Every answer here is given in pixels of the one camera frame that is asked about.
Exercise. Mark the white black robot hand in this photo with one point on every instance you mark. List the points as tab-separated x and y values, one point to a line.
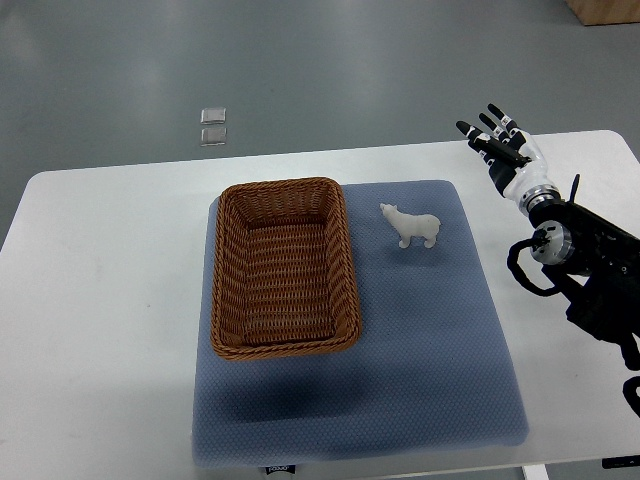
516	164

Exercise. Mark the white bear figurine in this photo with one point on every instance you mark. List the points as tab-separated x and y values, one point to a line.
426	226

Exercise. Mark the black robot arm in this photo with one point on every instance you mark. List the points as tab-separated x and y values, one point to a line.
593	263

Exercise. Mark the brown wicker basket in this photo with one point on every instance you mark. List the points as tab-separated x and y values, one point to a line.
284	280

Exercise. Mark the wooden box corner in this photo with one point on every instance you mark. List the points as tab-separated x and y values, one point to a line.
605	12

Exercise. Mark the blue grey padded mat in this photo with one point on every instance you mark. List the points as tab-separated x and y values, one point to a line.
430	371

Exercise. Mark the upper silver floor plate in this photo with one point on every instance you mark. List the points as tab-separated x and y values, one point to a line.
213	115

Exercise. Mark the black table control panel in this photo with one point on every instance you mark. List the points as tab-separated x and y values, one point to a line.
621	462

